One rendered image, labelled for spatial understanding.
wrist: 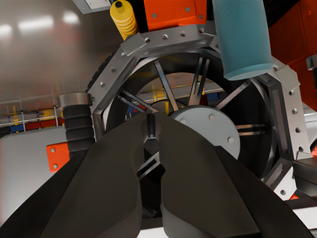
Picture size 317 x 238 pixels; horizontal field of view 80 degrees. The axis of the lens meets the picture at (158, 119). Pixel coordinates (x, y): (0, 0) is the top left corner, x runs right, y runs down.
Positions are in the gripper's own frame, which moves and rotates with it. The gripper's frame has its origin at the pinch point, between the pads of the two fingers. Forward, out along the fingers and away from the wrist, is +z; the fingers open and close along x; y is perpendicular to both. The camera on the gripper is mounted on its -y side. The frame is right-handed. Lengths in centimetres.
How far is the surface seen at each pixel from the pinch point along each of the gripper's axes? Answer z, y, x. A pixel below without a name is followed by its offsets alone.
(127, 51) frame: 38.1, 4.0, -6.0
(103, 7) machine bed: 121, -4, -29
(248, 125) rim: 35, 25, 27
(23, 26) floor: 139, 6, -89
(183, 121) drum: 15.9, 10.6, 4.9
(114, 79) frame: 35.0, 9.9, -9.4
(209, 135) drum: 14.7, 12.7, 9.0
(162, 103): 82, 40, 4
